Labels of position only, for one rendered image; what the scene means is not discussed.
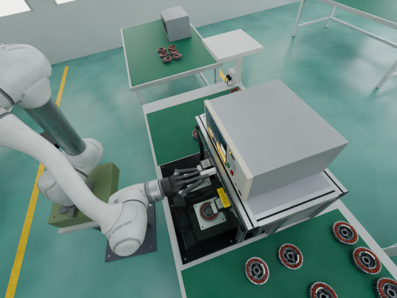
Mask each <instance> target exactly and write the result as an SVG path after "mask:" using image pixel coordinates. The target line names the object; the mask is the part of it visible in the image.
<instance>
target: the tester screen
mask: <svg viewBox="0 0 397 298"><path fill-rule="evenodd" d="M206 117H207V128H209V130H210V129H211V131H212V133H213V134H214V137H213V138H214V140H215V142H216V143H215V142H214V143H215V144H216V146H217V142H218V141H217V137H218V139H219V141H220V143H221V145H222V146H223V148H224V150H225V152H226V143H225V142H224V140H223V138H222V136H221V135H220V132H219V131H218V129H217V127H216V125H215V124H214V122H213V120H212V118H211V116H210V114H209V113H208V111H207V109H206ZM211 131H210V132H211ZM212 136H213V135H212ZM218 144H219V143H218ZM219 146H220V145H219ZM220 148H221V146H220ZM221 150H222V148H221ZM222 152H223V150H222ZM223 154H224V152H223ZM224 156H225V154H224ZM225 157H226V156H225Z"/></svg>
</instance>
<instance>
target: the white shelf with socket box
mask: <svg viewBox="0 0 397 298"><path fill-rule="evenodd" d="M201 40H202V44H203V45H204V46H205V48H206V49H207V50H208V51H209V53H210V54H211V55H212V56H213V58H214V59H215V60H216V61H217V62H218V64H220V63H224V62H227V61H231V60H234V65H233V68H231V69H229V74H227V75H226V78H228V80H229V81H232V86H235V87H238V86H240V85H241V84H242V82H241V76H242V63H243V57H245V56H249V55H252V54H256V53H260V52H263V46H262V45H260V44H259V43H258V42H257V41H256V40H254V39H253V38H252V37H251V36H249V35H248V34H247V33H245V32H244V31H243V30H241V29H239V30H234V31H230V32H228V33H223V34H219V35H215V36H212V37H207V38H204V39H201ZM226 78H225V83H228V82H229V81H227V82H226ZM227 85H228V84H227ZM228 86H229V85H228ZM230 86H231V85H230Z"/></svg>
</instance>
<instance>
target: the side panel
mask: <svg viewBox="0 0 397 298"><path fill-rule="evenodd" d="M340 198H341V197H340ZM340 198H337V199H334V200H332V201H329V202H327V203H324V204H322V205H319V206H316V207H314V208H312V209H309V210H306V211H304V212H301V213H299V214H296V215H294V216H291V217H289V218H286V219H283V220H281V221H278V222H277V223H276V225H275V226H274V227H273V228H272V229H271V230H270V231H269V232H268V233H267V235H268V236H270V234H271V235H272V234H275V233H277V232H279V231H282V230H285V229H287V228H290V227H292V226H294V225H297V224H300V223H302V222H305V221H307V220H309V219H312V218H314V217H315V216H317V215H318V214H319V213H320V212H322V211H323V210H325V209H326V208H327V207H329V206H330V205H332V204H333V203H334V202H336V201H337V200H339V199H340Z"/></svg>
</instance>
